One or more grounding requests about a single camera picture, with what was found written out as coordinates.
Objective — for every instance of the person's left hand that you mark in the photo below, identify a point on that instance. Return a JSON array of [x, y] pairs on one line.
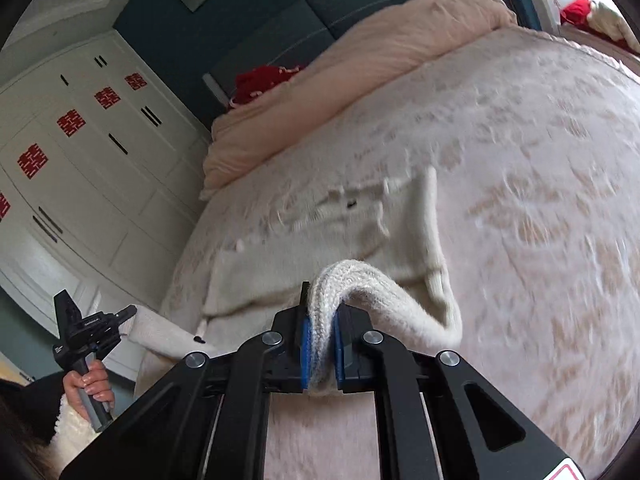
[[97, 385]]

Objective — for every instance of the dark cloth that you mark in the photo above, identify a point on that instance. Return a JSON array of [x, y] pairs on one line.
[[32, 387]]

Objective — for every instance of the grey bar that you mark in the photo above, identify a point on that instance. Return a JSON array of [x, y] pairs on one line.
[[215, 88]]

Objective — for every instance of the person's left forearm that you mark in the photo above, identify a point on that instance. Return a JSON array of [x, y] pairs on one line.
[[67, 440]]

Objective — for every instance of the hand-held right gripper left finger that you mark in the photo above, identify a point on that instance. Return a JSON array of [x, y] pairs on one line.
[[304, 355]]

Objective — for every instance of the red paper cutout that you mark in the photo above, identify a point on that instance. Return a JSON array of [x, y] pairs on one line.
[[135, 81], [3, 206], [71, 123], [105, 97], [32, 161]]

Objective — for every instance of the person's dark hair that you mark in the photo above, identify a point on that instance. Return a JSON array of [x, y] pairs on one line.
[[17, 442]]

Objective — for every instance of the pink folded duvet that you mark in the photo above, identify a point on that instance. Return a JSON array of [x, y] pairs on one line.
[[375, 60]]

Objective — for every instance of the white wardrobe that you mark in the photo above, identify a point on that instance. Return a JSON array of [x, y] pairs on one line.
[[90, 185]]

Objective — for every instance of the cream knitted sweater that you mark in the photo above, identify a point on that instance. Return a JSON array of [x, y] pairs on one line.
[[300, 250]]

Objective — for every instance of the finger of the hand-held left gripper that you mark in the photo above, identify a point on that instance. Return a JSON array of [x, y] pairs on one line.
[[122, 316], [66, 310]]

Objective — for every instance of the red cushion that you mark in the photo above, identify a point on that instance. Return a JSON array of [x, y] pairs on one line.
[[576, 10]]

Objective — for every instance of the red pillow at headboard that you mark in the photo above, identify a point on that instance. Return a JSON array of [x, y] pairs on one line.
[[262, 82]]

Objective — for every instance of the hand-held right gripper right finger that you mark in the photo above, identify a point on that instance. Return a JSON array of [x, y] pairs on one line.
[[340, 355]]

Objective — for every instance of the bed with pink patterned cover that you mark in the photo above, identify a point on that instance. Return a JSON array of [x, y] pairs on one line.
[[525, 185]]

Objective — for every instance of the dark teal headboard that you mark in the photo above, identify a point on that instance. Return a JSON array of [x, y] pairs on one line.
[[280, 15]]

